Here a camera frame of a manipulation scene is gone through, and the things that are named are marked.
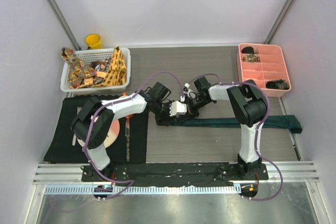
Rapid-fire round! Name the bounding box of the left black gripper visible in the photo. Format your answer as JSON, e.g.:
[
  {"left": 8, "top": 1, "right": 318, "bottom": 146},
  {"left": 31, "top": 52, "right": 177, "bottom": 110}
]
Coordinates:
[{"left": 153, "top": 101, "right": 176, "bottom": 126}]

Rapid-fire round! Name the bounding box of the dark green tie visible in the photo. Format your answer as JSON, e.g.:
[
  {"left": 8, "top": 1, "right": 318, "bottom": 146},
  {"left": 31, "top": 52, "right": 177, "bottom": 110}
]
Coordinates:
[{"left": 172, "top": 115, "right": 302, "bottom": 134}]

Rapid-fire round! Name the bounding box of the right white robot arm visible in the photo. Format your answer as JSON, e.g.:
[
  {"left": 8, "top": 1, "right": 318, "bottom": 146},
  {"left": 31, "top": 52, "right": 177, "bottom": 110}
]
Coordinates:
[{"left": 182, "top": 77, "right": 269, "bottom": 179}]

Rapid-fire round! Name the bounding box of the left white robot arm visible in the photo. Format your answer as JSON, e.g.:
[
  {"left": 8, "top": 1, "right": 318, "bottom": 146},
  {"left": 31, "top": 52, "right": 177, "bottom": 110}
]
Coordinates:
[{"left": 70, "top": 82, "right": 188, "bottom": 182}]

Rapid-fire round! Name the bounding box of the orange mug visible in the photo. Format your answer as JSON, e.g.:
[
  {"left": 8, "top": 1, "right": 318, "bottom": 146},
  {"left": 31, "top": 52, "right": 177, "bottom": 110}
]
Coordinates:
[{"left": 121, "top": 92, "right": 134, "bottom": 120}]

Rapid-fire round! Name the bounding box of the table knife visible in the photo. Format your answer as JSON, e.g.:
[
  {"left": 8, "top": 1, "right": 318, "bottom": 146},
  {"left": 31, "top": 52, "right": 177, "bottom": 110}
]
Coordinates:
[{"left": 125, "top": 117, "right": 130, "bottom": 162}]

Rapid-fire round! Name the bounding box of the black placemat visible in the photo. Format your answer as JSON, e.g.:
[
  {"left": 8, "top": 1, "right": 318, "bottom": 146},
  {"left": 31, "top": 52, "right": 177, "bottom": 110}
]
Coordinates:
[{"left": 43, "top": 94, "right": 150, "bottom": 164}]

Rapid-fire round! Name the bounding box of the pink white plate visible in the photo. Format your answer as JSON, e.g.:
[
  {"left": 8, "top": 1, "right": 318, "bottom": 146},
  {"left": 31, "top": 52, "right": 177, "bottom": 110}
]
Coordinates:
[{"left": 75, "top": 121, "right": 120, "bottom": 148}]

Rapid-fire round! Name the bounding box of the yellow spotted tie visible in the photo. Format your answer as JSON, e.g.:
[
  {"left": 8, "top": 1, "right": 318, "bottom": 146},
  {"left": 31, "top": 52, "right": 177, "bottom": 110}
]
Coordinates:
[{"left": 100, "top": 47, "right": 127, "bottom": 87}]

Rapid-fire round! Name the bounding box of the rolled camouflage tie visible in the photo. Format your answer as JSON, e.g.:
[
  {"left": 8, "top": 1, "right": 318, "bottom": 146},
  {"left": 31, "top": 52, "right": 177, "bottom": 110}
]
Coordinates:
[{"left": 242, "top": 54, "right": 261, "bottom": 63}]

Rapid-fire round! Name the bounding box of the rolled black tie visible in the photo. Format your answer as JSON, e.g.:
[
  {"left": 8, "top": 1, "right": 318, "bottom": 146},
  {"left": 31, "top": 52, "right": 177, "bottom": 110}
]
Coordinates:
[{"left": 241, "top": 46, "right": 255, "bottom": 54}]

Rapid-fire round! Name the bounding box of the pink compartment tray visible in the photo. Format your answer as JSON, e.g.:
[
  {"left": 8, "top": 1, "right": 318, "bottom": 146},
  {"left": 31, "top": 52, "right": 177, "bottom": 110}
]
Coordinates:
[{"left": 237, "top": 43, "right": 291, "bottom": 98}]

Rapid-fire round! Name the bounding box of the multicolour patterned tie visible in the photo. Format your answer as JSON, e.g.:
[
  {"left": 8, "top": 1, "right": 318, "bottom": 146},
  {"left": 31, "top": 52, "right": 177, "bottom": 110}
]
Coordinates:
[{"left": 61, "top": 47, "right": 111, "bottom": 89}]

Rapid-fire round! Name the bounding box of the white plastic basket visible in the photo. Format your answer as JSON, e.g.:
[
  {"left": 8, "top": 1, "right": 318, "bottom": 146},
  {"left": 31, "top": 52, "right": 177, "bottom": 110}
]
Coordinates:
[{"left": 60, "top": 47, "right": 131, "bottom": 94}]

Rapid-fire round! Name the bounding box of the rolled dark patterned tie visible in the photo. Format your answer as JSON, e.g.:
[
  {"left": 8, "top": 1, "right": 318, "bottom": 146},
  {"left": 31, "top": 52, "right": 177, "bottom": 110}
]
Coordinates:
[{"left": 266, "top": 79, "right": 290, "bottom": 90}]

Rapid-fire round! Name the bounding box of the silver fork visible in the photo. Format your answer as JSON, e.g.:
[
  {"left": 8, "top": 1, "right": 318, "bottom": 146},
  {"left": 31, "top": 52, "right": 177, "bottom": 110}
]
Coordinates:
[{"left": 71, "top": 135, "right": 77, "bottom": 146}]

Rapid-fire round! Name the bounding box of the yellow mug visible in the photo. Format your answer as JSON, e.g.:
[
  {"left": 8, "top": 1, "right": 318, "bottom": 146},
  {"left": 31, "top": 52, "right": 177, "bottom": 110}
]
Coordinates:
[{"left": 85, "top": 34, "right": 103, "bottom": 49}]

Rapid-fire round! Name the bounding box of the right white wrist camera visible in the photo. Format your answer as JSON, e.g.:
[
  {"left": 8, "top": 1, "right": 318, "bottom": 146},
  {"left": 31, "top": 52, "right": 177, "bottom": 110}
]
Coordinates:
[{"left": 181, "top": 83, "right": 196, "bottom": 102}]

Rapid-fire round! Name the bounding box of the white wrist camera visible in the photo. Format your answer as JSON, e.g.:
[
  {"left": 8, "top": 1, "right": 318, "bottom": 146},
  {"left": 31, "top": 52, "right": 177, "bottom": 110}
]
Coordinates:
[
  {"left": 169, "top": 101, "right": 187, "bottom": 116},
  {"left": 181, "top": 83, "right": 196, "bottom": 102}
]

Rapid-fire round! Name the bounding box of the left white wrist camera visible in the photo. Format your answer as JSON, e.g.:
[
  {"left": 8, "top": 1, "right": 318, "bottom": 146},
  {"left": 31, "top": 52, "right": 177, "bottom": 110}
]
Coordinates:
[{"left": 169, "top": 101, "right": 187, "bottom": 116}]

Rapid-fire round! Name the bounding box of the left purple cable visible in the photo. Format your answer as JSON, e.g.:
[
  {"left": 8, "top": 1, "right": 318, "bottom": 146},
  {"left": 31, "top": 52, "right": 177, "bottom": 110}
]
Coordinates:
[{"left": 82, "top": 71, "right": 186, "bottom": 200}]

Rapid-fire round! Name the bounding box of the purple cable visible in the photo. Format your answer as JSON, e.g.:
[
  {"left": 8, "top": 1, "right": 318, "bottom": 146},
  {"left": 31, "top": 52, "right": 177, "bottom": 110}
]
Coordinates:
[
  {"left": 82, "top": 71, "right": 186, "bottom": 200},
  {"left": 187, "top": 73, "right": 284, "bottom": 203}
]

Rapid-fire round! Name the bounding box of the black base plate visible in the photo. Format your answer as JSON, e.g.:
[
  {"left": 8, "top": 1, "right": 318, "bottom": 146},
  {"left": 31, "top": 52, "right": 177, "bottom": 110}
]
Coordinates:
[{"left": 81, "top": 161, "right": 269, "bottom": 187}]

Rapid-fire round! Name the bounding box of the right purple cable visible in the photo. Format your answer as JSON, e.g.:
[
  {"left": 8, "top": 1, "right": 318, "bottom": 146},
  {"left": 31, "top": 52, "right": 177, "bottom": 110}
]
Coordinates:
[{"left": 187, "top": 73, "right": 284, "bottom": 203}]

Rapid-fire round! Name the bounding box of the white slotted cable duct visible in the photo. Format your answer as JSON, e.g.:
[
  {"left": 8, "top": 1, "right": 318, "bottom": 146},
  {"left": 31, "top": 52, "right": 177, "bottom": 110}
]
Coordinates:
[{"left": 45, "top": 184, "right": 241, "bottom": 196}]

